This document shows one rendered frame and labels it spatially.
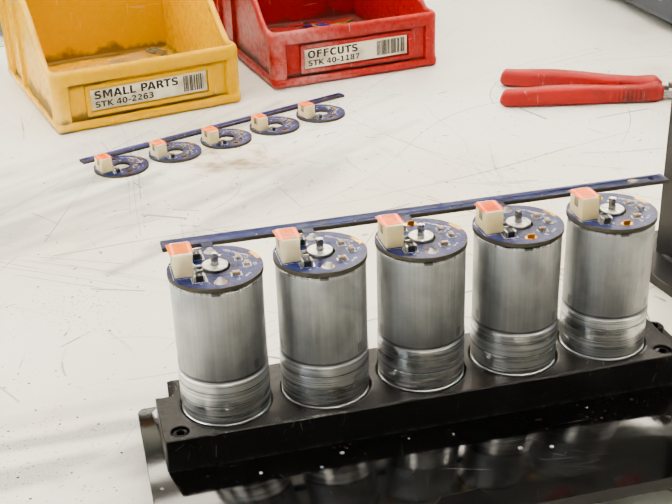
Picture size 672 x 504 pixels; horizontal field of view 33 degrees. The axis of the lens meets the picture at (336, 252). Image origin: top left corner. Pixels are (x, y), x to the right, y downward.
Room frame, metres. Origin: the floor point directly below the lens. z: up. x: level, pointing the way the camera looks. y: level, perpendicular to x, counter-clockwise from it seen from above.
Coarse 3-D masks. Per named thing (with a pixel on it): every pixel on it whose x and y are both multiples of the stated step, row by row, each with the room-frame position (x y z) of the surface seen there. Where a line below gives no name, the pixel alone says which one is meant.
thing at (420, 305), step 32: (384, 256) 0.27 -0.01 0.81; (384, 288) 0.27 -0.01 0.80; (416, 288) 0.26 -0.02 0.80; (448, 288) 0.27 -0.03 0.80; (384, 320) 0.27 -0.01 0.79; (416, 320) 0.26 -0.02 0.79; (448, 320) 0.27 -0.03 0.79; (384, 352) 0.27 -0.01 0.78; (416, 352) 0.26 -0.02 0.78; (448, 352) 0.27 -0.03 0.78; (416, 384) 0.26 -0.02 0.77; (448, 384) 0.27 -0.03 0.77
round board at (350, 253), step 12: (300, 240) 0.27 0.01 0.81; (312, 240) 0.28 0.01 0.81; (324, 240) 0.28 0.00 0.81; (336, 240) 0.28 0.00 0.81; (348, 240) 0.28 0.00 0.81; (360, 240) 0.28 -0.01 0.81; (276, 252) 0.27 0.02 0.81; (336, 252) 0.27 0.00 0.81; (348, 252) 0.27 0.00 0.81; (360, 252) 0.27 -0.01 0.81; (276, 264) 0.27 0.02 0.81; (288, 264) 0.26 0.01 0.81; (300, 264) 0.26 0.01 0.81; (312, 264) 0.26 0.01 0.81; (336, 264) 0.26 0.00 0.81; (348, 264) 0.26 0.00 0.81; (360, 264) 0.26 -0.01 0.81; (312, 276) 0.26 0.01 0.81; (324, 276) 0.26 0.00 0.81
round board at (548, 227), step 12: (504, 216) 0.29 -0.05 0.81; (528, 216) 0.29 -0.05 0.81; (540, 216) 0.29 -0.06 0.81; (552, 216) 0.29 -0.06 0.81; (504, 228) 0.28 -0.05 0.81; (540, 228) 0.28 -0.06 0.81; (552, 228) 0.28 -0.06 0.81; (492, 240) 0.27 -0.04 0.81; (504, 240) 0.27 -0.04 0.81; (516, 240) 0.27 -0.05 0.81; (528, 240) 0.27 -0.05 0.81; (540, 240) 0.27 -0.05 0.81; (552, 240) 0.27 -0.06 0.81
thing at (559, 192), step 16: (640, 176) 0.31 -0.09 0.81; (656, 176) 0.31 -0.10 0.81; (528, 192) 0.30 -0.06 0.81; (544, 192) 0.30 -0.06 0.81; (560, 192) 0.30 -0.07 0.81; (416, 208) 0.30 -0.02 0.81; (432, 208) 0.30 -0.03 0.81; (448, 208) 0.29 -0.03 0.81; (464, 208) 0.30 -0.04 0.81; (288, 224) 0.29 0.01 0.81; (304, 224) 0.29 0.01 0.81; (320, 224) 0.29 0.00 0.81; (336, 224) 0.29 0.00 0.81; (352, 224) 0.29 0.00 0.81; (176, 240) 0.28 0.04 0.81; (192, 240) 0.28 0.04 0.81; (208, 240) 0.28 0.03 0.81; (224, 240) 0.28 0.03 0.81; (240, 240) 0.28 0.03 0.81
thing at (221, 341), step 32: (256, 288) 0.26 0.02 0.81; (192, 320) 0.25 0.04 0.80; (224, 320) 0.25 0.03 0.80; (256, 320) 0.26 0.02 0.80; (192, 352) 0.25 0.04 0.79; (224, 352) 0.25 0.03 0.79; (256, 352) 0.26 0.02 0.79; (192, 384) 0.25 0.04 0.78; (224, 384) 0.25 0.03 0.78; (256, 384) 0.26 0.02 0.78; (192, 416) 0.25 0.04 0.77; (224, 416) 0.25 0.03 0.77; (256, 416) 0.26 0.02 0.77
